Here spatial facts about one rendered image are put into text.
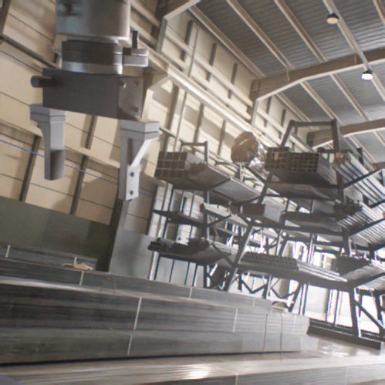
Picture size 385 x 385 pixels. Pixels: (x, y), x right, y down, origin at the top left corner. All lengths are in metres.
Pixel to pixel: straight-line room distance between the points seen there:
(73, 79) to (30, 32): 11.47
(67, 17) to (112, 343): 3.03
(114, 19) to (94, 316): 3.17
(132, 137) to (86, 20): 0.14
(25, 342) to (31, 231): 8.86
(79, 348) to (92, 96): 2.77
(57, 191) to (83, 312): 8.89
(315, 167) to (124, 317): 6.93
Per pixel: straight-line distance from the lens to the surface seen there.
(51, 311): 3.41
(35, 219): 11.84
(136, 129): 0.61
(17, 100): 11.69
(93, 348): 3.41
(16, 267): 3.98
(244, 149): 11.01
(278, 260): 9.89
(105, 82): 0.62
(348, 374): 4.85
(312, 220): 9.99
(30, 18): 12.19
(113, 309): 3.82
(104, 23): 0.63
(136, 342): 3.73
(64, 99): 0.67
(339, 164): 9.83
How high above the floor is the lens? 0.66
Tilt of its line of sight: 9 degrees up
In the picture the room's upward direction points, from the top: 11 degrees clockwise
